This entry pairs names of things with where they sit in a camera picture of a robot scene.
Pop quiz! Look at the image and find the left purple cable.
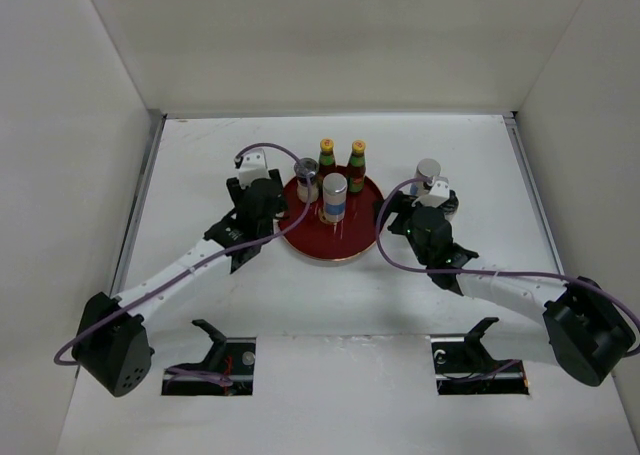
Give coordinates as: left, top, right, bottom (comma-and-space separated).
53, 143, 321, 386

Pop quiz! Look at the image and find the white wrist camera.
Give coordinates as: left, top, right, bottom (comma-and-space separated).
234, 148, 269, 189
421, 177, 450, 208

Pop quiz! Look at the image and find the silver-lid spice jar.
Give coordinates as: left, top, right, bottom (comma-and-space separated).
410, 158, 441, 196
322, 172, 348, 224

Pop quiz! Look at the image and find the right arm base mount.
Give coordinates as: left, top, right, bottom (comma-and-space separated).
430, 317, 529, 396

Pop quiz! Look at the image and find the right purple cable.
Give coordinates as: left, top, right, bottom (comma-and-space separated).
374, 175, 640, 331

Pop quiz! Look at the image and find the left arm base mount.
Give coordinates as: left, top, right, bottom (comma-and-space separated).
161, 319, 257, 397

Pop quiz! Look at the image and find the sauce bottle yellow cap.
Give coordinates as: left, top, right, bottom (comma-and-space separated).
346, 140, 366, 194
318, 138, 336, 178

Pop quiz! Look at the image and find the dark-cap grinder jar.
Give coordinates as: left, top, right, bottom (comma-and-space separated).
294, 157, 319, 203
439, 190, 459, 222

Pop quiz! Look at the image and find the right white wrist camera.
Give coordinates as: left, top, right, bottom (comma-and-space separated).
421, 177, 450, 208

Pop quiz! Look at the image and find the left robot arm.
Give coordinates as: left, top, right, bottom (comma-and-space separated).
71, 169, 287, 397

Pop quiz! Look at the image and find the red round tray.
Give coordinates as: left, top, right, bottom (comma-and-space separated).
278, 167, 384, 261

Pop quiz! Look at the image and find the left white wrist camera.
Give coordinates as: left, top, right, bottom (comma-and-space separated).
234, 148, 269, 189

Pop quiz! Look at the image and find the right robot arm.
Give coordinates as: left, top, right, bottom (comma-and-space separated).
374, 192, 639, 387

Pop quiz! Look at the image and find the purple cable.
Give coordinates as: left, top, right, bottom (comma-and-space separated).
53, 143, 321, 386
374, 175, 640, 331

